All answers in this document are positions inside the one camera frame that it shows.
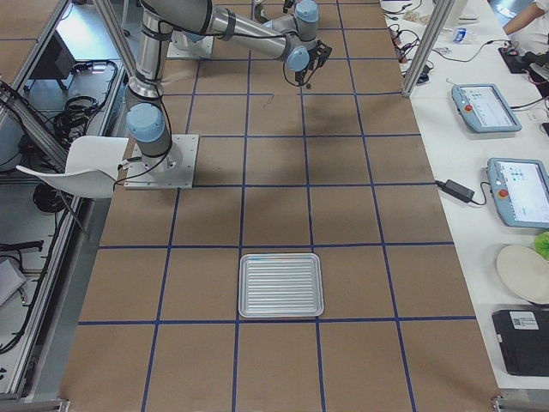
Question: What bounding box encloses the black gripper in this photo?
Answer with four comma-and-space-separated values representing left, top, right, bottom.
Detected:
294, 41, 317, 85

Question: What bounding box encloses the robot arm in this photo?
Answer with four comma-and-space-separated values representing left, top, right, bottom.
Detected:
126, 1, 331, 132

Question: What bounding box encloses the silver ribbed metal tray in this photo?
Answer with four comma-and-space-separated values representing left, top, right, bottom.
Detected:
238, 252, 324, 318

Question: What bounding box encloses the upper teach pendant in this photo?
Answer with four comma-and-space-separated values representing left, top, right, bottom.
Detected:
451, 83, 522, 134

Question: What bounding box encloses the teach pendant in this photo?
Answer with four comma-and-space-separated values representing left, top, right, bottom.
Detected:
486, 158, 548, 229
451, 83, 522, 134

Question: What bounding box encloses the black power adapter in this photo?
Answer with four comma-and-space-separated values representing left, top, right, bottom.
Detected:
435, 179, 474, 203

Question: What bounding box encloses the white chair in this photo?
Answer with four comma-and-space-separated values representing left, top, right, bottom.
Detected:
16, 136, 129, 198

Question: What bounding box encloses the person in white shirt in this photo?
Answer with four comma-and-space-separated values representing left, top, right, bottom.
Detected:
502, 0, 549, 87

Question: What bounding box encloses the lower teach pendant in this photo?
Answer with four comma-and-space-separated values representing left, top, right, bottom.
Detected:
486, 158, 548, 229

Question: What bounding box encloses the green object on table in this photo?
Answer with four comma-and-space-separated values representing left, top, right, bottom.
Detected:
534, 231, 549, 260

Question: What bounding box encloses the cream round plate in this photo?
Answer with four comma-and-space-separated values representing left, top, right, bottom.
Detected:
496, 245, 548, 305

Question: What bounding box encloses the black laptop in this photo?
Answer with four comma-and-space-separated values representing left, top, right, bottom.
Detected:
492, 310, 548, 377

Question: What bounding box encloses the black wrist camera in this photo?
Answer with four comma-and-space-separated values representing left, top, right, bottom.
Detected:
316, 40, 332, 69

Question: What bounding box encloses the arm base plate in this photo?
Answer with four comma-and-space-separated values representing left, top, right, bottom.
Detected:
123, 134, 199, 190
166, 32, 214, 60

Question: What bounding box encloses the aluminium frame post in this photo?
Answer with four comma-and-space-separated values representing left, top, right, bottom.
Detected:
401, 0, 455, 98

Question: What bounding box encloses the black box under frame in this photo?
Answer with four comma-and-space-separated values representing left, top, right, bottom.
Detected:
29, 31, 76, 91

